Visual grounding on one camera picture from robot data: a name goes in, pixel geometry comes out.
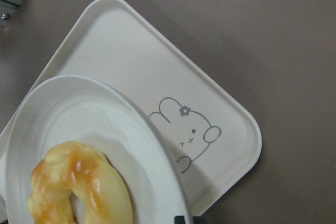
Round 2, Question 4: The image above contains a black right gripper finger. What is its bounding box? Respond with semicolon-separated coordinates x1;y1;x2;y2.
174;216;207;224

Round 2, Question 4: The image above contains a white round plate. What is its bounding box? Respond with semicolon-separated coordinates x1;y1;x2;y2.
4;76;193;223

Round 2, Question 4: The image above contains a glazed donut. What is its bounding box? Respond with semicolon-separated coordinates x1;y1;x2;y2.
28;141;133;223

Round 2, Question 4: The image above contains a cream rabbit tray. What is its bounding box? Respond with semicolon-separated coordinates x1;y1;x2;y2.
1;0;262;216

